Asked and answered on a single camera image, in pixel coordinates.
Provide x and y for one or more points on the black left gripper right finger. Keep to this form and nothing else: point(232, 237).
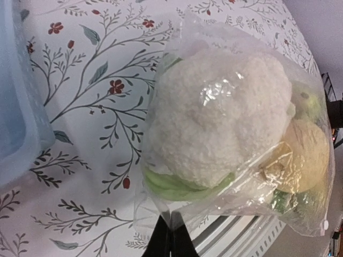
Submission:
point(181, 243)

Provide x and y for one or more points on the blue plastic basket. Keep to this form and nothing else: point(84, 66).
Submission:
point(25, 127)

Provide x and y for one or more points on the white radish toy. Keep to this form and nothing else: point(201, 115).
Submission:
point(283, 202)

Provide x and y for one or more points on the pale yellow round toy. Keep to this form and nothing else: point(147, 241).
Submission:
point(300, 160)

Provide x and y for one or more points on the clear zip top bag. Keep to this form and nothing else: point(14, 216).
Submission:
point(249, 194)

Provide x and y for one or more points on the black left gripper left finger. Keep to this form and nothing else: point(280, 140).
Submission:
point(160, 243)

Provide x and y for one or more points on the front aluminium rail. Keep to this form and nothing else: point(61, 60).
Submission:
point(258, 236)

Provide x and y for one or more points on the floral pattern table mat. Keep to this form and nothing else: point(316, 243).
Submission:
point(94, 62)

